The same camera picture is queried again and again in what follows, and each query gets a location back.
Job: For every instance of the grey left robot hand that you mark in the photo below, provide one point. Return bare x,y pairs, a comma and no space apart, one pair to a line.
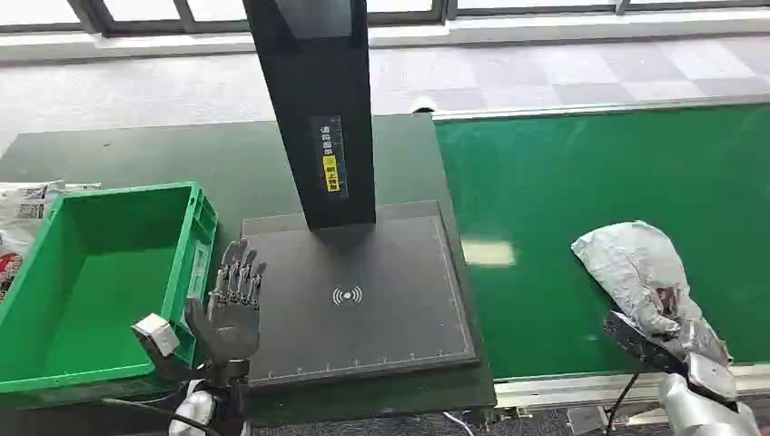
231,328

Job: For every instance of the green plastic crate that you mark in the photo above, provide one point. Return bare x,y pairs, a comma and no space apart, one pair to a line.
90,289

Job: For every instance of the dark window frame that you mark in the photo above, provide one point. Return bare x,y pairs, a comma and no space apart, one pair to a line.
150,27

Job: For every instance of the white round roller cap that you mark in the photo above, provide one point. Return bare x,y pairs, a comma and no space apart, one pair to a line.
424,103

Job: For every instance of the black scanner column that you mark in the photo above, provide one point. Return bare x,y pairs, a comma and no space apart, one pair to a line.
313,90

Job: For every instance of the grey plastic mailer parcel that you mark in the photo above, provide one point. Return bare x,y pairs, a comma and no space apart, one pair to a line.
631,265

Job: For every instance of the aluminium conveyor frame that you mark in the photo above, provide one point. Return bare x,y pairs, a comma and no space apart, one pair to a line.
571,391

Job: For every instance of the white parcel with QR code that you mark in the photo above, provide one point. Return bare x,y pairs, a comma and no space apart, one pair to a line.
18,210

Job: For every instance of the yellow black column label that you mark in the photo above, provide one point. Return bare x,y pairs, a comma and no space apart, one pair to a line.
331,171

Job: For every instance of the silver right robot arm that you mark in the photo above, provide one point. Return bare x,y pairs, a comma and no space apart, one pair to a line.
698,418

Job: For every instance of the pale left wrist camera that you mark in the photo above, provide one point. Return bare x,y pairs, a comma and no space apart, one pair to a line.
157,334

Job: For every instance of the green conveyor belt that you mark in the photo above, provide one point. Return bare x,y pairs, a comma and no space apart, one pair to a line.
571,180

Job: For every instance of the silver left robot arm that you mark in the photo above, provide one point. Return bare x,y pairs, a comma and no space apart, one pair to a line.
195,409

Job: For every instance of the black scanner base plate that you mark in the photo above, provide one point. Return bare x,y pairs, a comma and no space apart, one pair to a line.
361,325

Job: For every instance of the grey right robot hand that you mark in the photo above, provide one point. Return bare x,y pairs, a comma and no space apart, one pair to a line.
713,379

